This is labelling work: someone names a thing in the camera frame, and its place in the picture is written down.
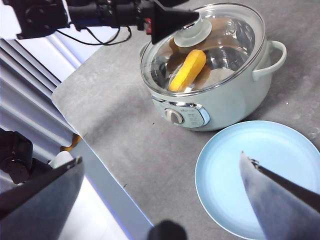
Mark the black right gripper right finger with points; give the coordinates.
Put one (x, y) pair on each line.
(287, 212)

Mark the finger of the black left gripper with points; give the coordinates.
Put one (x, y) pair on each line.
(167, 22)

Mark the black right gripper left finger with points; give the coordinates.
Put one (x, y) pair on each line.
(37, 207)

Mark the glass lid with green knob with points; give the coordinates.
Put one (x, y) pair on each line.
(192, 35)

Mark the yellow corn cob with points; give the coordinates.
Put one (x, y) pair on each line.
(187, 70)

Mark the blue round plate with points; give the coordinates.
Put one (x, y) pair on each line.
(225, 162)

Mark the pale green electric steamer pot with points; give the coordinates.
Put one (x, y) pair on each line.
(237, 100)

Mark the white rounded object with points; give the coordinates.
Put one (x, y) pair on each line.
(61, 158)

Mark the orange object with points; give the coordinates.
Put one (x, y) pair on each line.
(75, 141)

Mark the silver aluminium frame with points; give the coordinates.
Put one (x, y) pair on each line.
(25, 82)

